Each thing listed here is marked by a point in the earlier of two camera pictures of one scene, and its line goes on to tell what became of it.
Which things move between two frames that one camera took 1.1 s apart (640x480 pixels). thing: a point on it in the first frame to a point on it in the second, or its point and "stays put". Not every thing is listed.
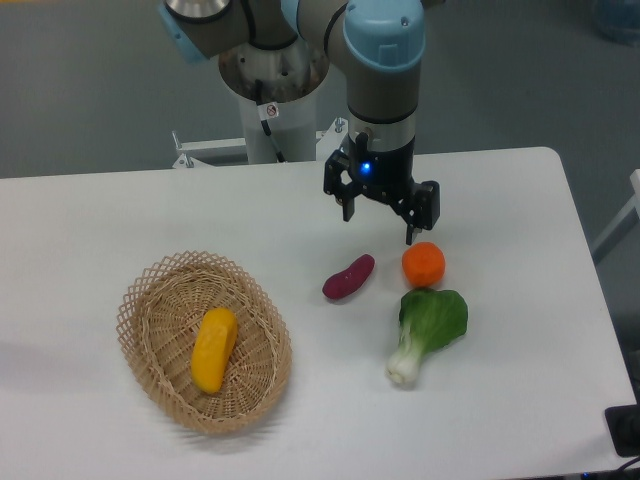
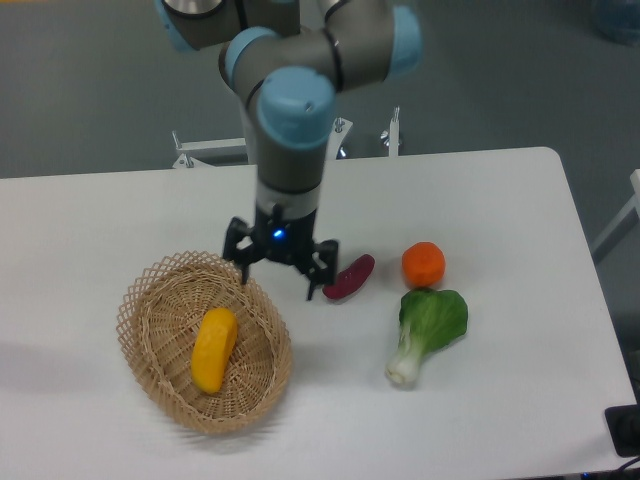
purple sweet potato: x=351 y=280 stays put
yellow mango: x=213 y=343 stays put
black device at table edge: x=624 y=427 stays put
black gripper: x=388 y=175 to x=283 y=239
